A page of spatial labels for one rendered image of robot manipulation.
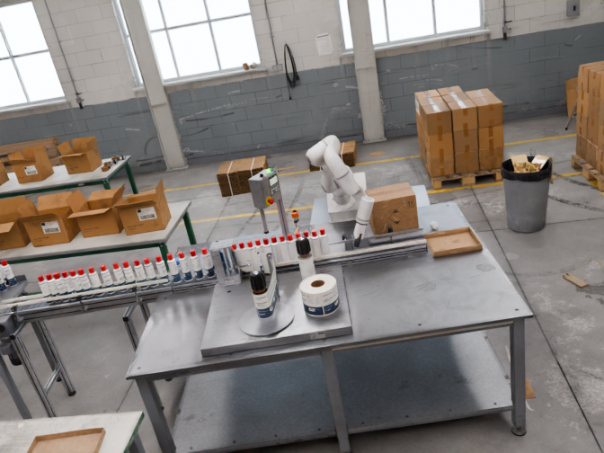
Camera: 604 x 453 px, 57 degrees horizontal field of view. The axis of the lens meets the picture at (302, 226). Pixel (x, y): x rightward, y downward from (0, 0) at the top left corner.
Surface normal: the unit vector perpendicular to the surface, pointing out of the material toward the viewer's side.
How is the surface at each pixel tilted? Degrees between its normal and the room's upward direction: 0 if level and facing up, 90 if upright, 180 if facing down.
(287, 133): 90
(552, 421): 0
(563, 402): 0
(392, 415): 0
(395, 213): 90
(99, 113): 90
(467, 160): 90
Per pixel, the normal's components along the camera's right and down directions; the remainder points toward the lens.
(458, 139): -0.07, 0.43
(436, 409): -0.17, -0.89
